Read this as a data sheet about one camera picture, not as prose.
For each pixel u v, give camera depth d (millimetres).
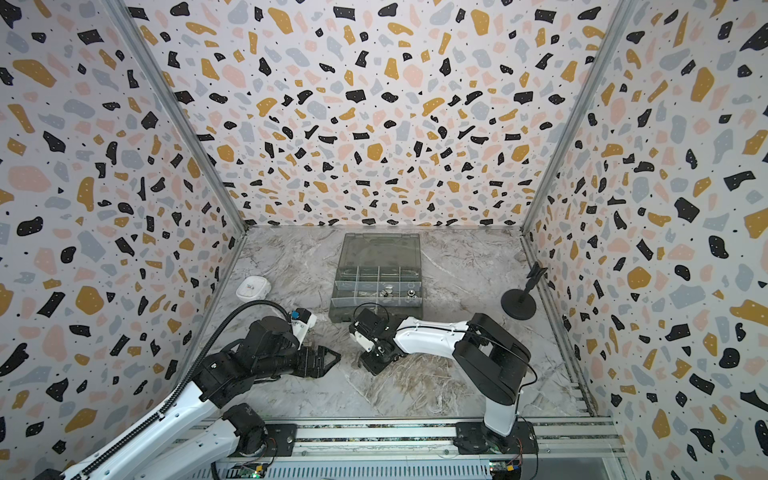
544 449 732
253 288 988
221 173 1042
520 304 990
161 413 455
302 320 675
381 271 1036
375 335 683
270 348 582
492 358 475
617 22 720
